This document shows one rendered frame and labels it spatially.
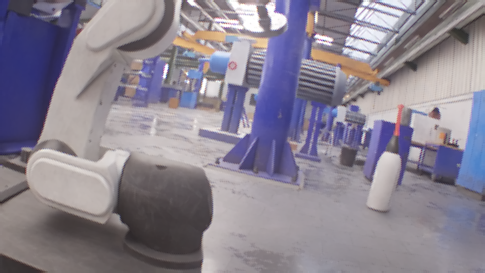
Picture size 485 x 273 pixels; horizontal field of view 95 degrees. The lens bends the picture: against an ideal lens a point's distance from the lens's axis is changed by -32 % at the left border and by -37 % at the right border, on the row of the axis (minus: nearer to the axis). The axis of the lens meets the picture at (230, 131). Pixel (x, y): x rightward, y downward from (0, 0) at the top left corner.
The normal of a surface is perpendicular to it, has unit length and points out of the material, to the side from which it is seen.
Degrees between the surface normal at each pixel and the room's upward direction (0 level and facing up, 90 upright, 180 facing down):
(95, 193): 90
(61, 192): 90
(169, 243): 90
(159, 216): 90
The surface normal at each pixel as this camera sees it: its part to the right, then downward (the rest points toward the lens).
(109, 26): 0.09, 0.09
